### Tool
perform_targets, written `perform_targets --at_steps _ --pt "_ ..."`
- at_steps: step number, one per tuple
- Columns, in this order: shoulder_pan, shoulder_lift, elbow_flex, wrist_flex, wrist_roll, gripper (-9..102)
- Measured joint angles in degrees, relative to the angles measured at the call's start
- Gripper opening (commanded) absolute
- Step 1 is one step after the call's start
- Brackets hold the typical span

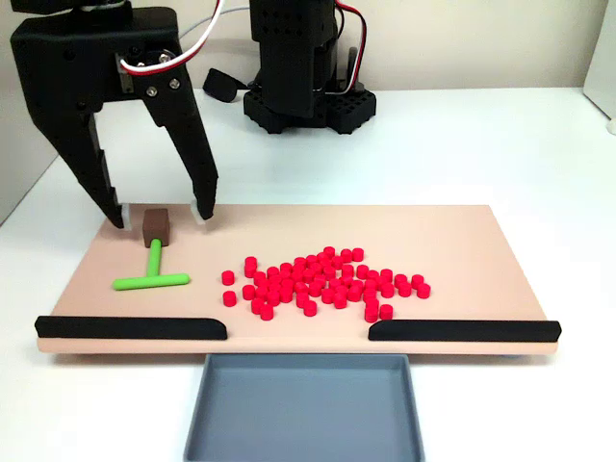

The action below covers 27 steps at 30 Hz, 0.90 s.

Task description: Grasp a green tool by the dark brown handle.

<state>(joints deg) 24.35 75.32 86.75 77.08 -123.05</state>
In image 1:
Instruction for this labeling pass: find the beige side panel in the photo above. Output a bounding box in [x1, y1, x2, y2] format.
[0, 0, 62, 227]

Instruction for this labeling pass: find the black foam rail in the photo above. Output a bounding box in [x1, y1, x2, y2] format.
[34, 315, 228, 342]
[368, 319, 562, 344]

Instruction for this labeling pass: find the thin gray cable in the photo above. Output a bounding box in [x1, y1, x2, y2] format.
[178, 4, 251, 42]

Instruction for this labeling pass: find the white side panel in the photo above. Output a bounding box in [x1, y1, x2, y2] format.
[581, 0, 616, 121]

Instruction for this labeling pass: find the white red gripper cable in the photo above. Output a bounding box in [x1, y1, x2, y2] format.
[118, 0, 227, 77]

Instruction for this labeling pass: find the red white black cable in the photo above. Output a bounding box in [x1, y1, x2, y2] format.
[336, 0, 371, 96]

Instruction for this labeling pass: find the green tool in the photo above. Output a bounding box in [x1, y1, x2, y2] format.
[112, 208, 191, 292]

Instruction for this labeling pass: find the beige flat board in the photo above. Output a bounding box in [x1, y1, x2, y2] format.
[36, 203, 562, 358]

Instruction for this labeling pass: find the black table clamp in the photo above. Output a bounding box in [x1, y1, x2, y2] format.
[201, 66, 251, 103]

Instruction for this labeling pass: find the gray shallow tray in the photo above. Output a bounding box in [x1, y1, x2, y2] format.
[182, 353, 427, 462]

